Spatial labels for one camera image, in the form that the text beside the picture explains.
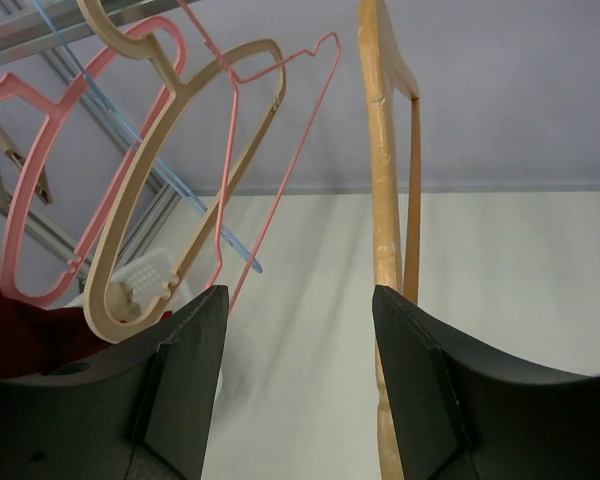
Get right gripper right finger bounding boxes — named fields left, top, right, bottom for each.
left=372, top=286, right=600, bottom=479

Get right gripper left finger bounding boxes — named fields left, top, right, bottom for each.
left=0, top=286, right=228, bottom=479

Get beige round hook hanger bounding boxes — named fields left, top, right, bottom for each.
left=74, top=0, right=288, bottom=344

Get red t shirt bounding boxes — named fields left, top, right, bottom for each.
left=0, top=291, right=110, bottom=379

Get light blue wire hanger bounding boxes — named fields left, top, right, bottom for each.
left=29, top=0, right=265, bottom=275

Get thin pink wire hanger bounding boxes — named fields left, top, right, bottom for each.
left=174, top=0, right=341, bottom=313

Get wooden hanger with metal hook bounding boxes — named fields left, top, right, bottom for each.
left=356, top=0, right=422, bottom=480

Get pink plastic hanger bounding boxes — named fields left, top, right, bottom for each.
left=0, top=14, right=189, bottom=309

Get white plastic basket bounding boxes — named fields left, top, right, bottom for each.
left=59, top=249, right=226, bottom=401

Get aluminium hanging rail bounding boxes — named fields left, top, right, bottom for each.
left=0, top=0, right=178, bottom=66

